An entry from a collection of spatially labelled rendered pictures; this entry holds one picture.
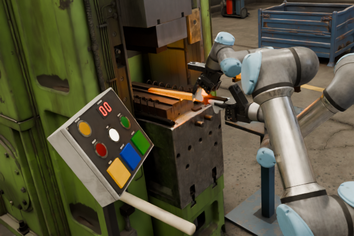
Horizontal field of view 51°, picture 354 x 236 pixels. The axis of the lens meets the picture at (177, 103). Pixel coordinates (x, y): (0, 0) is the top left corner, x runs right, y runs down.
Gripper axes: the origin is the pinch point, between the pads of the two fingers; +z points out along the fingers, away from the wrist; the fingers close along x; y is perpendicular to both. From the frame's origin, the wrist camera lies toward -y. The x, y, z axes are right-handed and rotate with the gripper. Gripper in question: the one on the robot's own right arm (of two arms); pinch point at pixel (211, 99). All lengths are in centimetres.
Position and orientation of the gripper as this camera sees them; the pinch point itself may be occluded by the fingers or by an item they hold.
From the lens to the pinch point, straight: 166.9
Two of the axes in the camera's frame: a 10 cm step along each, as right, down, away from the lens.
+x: 6.4, -3.6, 6.8
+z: -7.6, -1.6, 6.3
